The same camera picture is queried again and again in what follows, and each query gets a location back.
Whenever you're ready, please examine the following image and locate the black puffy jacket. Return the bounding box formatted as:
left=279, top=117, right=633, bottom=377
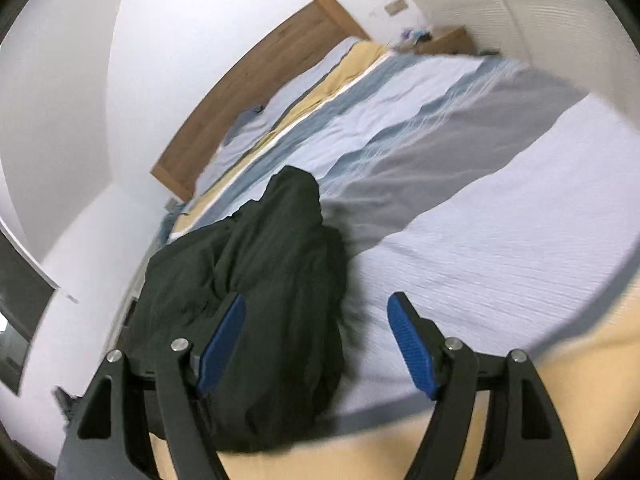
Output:
left=123, top=166, right=347, bottom=453

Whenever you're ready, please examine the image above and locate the striped bed cover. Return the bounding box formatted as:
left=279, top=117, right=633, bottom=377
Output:
left=150, top=39, right=640, bottom=480

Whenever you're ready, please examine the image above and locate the grey pillow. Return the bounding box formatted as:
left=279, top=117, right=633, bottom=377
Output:
left=193, top=37, right=360, bottom=198

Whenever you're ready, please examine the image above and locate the wooden nightstand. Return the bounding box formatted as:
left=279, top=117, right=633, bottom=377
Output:
left=413, top=26, right=477, bottom=55

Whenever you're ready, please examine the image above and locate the white wardrobe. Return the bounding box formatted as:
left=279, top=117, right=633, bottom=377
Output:
left=413, top=0, right=639, bottom=122

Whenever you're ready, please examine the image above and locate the wooden headboard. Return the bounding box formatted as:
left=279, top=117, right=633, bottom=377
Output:
left=151, top=0, right=369, bottom=200

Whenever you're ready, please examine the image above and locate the wall light switch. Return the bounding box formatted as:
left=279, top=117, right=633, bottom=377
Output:
left=384, top=0, right=409, bottom=16

